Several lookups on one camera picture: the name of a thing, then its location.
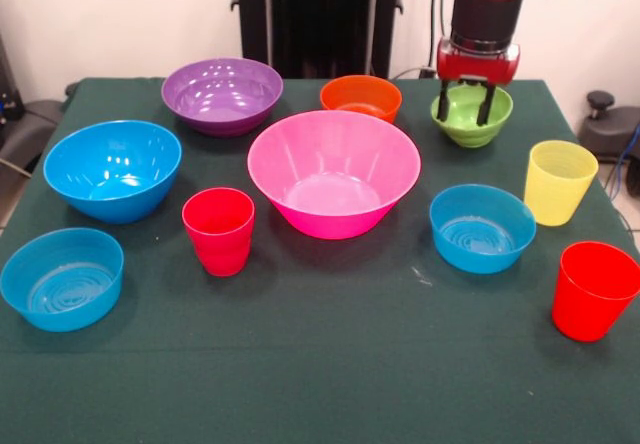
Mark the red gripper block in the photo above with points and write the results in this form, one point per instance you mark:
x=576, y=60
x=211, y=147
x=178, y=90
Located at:
x=475, y=69

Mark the green bowl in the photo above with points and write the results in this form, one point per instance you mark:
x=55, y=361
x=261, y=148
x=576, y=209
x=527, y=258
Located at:
x=470, y=135

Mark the large pink bowl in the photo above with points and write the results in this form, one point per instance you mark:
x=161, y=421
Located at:
x=334, y=199

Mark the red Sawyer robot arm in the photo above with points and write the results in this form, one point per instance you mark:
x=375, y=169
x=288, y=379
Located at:
x=487, y=14

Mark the orange bowl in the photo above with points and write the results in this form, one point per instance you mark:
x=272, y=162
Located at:
x=360, y=94

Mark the yellow cup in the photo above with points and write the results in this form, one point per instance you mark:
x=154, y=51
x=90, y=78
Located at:
x=557, y=194

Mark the small blue bowl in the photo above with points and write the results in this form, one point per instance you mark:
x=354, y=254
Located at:
x=482, y=244
x=62, y=289

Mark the dark grey stand base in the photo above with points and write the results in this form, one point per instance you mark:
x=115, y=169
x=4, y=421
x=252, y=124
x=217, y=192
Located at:
x=615, y=129
x=30, y=129

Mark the red cup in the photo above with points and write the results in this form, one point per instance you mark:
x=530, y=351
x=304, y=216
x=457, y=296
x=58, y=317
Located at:
x=590, y=304

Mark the purple bowl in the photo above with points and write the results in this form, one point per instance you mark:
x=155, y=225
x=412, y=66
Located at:
x=222, y=109

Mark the crimson cup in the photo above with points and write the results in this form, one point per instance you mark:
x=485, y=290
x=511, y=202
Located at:
x=218, y=244

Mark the dark green tablecloth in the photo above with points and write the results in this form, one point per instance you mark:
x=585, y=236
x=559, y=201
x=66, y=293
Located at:
x=320, y=364

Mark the large blue bowl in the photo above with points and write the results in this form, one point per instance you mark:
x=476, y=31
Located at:
x=112, y=184

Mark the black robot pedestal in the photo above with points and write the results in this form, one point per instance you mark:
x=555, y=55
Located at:
x=320, y=14

